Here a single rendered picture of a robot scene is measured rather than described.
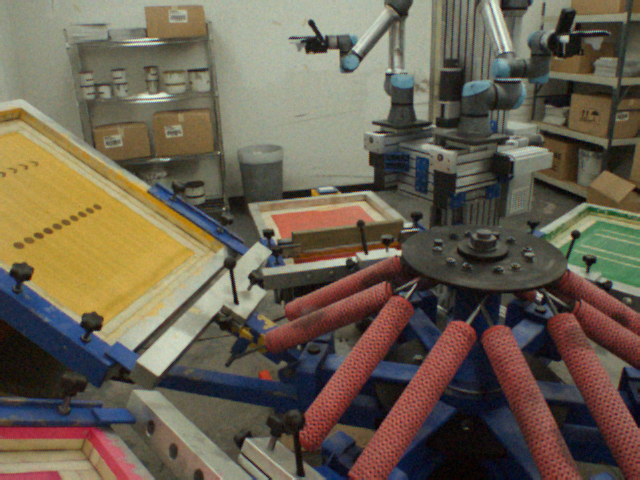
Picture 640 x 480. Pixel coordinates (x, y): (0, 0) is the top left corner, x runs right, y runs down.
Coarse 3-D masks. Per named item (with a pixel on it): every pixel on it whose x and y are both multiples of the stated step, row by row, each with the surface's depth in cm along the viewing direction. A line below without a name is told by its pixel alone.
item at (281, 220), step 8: (272, 216) 224; (280, 216) 223; (288, 216) 223; (296, 216) 223; (304, 216) 222; (312, 216) 222; (320, 216) 222; (280, 224) 214; (288, 224) 213; (280, 232) 205; (288, 232) 205; (320, 256) 182; (328, 256) 182; (336, 256) 182; (344, 256) 182
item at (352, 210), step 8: (344, 208) 231; (352, 208) 231; (360, 208) 230; (328, 216) 222; (336, 216) 221; (360, 216) 220; (368, 216) 220; (376, 248) 187; (384, 248) 187; (400, 248) 187; (352, 256) 182
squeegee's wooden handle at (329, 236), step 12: (324, 228) 178; (336, 228) 178; (348, 228) 179; (372, 228) 181; (384, 228) 183; (396, 228) 184; (300, 240) 176; (312, 240) 177; (324, 240) 178; (336, 240) 180; (348, 240) 181; (360, 240) 182; (372, 240) 183; (300, 252) 178
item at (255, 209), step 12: (360, 192) 241; (372, 192) 240; (252, 204) 229; (264, 204) 229; (276, 204) 230; (288, 204) 232; (300, 204) 233; (312, 204) 234; (324, 204) 236; (372, 204) 231; (384, 204) 223; (252, 216) 216; (384, 216) 218; (396, 216) 208; (264, 228) 200
